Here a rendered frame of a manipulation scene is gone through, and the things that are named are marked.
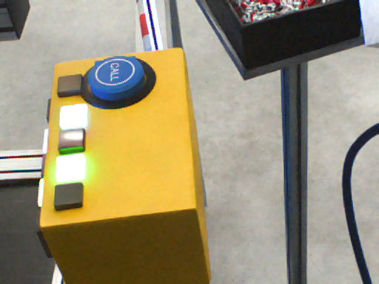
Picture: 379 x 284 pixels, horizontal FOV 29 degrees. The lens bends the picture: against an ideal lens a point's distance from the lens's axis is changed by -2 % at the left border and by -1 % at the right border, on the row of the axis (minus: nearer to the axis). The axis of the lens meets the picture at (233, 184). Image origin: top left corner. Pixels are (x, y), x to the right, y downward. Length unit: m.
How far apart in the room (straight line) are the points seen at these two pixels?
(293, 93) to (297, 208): 0.26
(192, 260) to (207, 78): 1.70
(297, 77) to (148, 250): 0.59
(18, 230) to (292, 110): 0.78
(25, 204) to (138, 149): 1.19
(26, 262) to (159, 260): 1.09
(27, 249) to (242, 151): 0.66
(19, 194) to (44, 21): 0.97
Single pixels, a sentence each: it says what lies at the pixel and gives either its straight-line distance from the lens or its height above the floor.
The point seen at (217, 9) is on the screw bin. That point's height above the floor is 0.84.
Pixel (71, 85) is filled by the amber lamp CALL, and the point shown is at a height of 1.08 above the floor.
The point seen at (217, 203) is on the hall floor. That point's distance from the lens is 1.84.
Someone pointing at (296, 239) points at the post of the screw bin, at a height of 0.38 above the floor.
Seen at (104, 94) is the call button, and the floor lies 1.08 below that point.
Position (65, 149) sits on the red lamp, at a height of 1.08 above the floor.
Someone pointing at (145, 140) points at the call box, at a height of 1.07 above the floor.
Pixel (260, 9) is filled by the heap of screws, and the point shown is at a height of 0.85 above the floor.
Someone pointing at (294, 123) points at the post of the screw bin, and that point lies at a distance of 1.07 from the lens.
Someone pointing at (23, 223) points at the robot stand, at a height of 0.21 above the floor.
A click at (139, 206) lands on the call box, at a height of 1.07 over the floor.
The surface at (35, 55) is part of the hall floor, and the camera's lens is 2.40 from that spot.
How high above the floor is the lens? 1.42
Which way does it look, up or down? 49 degrees down
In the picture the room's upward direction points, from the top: 6 degrees counter-clockwise
